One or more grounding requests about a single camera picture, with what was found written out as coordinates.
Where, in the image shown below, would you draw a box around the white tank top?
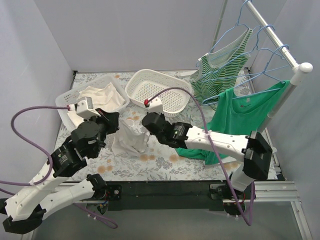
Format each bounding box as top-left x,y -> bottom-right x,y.
111,119 -> 150,157

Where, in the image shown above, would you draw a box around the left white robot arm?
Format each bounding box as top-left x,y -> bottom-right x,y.
0,108 -> 120,235

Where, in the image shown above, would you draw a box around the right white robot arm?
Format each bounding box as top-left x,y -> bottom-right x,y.
142,112 -> 273,199

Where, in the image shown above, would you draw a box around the solid green tank top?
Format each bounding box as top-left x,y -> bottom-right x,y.
174,79 -> 292,166

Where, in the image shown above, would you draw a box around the green striped tank top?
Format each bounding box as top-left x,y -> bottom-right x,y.
189,34 -> 252,110

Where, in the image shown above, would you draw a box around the blue hanger with green top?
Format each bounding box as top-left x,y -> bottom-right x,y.
202,44 -> 290,106

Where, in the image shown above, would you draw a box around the blue hanger with striped top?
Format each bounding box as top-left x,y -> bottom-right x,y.
196,0 -> 253,67

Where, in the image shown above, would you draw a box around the floral table mat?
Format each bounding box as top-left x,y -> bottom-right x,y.
68,72 -> 241,182

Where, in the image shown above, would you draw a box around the white cloths in basket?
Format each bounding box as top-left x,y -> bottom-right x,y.
75,82 -> 129,113

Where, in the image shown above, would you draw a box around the rectangular white laundry basket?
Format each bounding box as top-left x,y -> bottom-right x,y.
55,75 -> 131,133

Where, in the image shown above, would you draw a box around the silver clothes rack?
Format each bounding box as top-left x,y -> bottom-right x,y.
209,0 -> 313,132

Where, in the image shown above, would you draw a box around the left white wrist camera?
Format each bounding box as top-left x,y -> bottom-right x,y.
75,96 -> 97,119

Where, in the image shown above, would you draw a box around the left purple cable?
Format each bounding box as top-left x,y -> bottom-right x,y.
0,105 -> 118,230

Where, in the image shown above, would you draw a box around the purple cable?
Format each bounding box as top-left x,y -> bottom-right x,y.
144,86 -> 256,227
0,105 -> 118,230

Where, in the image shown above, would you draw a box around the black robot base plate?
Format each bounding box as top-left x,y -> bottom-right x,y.
89,180 -> 251,217

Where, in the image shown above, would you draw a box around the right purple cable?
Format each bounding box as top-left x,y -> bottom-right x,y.
144,86 -> 256,227

